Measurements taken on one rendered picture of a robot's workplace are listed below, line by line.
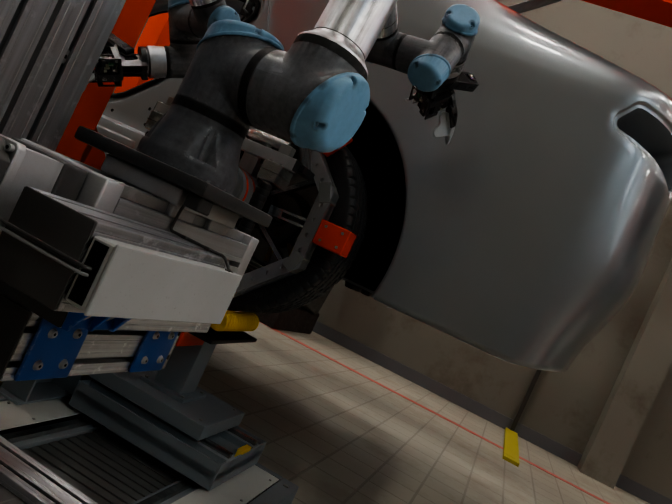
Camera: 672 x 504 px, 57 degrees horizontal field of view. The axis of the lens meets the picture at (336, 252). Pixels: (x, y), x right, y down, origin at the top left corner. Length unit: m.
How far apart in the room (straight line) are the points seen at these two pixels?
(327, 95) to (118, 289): 0.38
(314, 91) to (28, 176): 0.36
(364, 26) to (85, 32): 0.37
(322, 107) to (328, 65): 0.06
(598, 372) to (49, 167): 6.07
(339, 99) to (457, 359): 5.72
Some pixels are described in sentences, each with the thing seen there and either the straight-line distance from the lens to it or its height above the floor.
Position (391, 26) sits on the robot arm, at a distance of 1.31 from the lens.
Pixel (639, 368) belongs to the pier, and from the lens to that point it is 6.25.
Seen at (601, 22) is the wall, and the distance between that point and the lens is 7.28.
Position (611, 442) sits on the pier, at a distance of 6.27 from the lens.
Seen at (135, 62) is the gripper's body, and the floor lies 1.02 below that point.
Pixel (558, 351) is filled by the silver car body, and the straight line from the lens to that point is 1.88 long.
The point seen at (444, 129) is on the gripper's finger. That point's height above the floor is 1.20.
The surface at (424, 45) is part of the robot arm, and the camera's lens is 1.32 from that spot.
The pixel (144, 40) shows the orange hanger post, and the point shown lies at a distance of 5.21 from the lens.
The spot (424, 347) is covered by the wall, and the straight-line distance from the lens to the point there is 6.49.
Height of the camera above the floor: 0.80
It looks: 1 degrees up
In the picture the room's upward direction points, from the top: 25 degrees clockwise
